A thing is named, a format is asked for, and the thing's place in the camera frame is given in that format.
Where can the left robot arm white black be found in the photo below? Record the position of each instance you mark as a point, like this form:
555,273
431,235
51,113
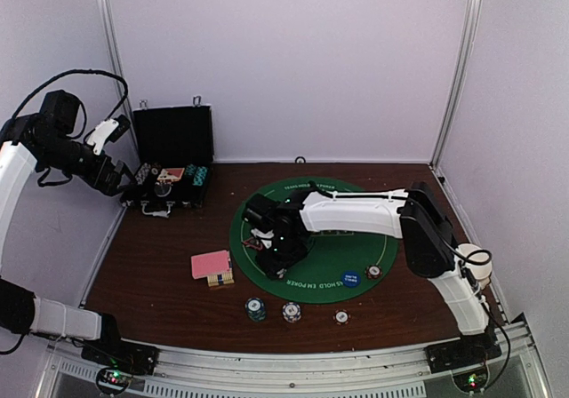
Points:
40,143

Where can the brown orange chip stack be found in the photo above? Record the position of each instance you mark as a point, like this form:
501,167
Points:
341,317

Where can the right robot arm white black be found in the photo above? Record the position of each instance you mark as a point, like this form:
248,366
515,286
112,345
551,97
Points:
459,271

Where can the blue tan chip row case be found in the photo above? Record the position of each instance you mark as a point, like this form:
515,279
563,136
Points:
142,173

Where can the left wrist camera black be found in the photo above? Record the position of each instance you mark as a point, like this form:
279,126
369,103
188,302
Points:
60,108

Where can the red-backed card deck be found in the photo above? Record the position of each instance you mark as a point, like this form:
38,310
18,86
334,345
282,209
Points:
215,267

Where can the teal chip row in case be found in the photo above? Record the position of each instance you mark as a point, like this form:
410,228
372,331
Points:
196,174

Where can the round green poker mat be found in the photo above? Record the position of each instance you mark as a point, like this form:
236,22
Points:
317,278

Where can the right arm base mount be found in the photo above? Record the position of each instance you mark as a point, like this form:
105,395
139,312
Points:
468,364

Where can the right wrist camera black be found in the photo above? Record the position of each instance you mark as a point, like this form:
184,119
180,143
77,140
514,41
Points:
259,212

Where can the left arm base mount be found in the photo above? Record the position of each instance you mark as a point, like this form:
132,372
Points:
119,366

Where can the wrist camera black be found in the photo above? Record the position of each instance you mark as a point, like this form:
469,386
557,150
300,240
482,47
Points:
60,108
259,212

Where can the stacked white bowls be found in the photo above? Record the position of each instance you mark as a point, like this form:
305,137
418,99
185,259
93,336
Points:
478,261

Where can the blue tan chip stack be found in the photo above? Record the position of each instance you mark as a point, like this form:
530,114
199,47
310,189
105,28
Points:
291,312

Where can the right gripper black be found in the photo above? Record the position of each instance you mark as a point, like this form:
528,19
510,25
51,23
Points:
272,265

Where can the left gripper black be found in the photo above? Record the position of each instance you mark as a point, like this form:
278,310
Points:
108,186

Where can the blue small blind button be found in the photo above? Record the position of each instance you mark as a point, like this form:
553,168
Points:
351,279

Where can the playing cards in case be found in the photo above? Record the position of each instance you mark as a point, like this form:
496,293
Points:
170,174

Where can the silver case handle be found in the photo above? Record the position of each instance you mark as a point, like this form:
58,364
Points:
162,213

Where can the clear round dealer puck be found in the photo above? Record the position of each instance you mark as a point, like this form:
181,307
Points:
162,189

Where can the black poker chip case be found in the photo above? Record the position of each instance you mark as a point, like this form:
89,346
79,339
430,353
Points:
172,137

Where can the blue green chip stack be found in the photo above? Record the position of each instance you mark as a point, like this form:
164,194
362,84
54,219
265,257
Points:
255,309

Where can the aluminium front rail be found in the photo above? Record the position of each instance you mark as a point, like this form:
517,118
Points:
402,371

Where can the triangular black red dealer button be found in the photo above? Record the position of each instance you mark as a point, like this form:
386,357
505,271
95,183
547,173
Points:
253,243

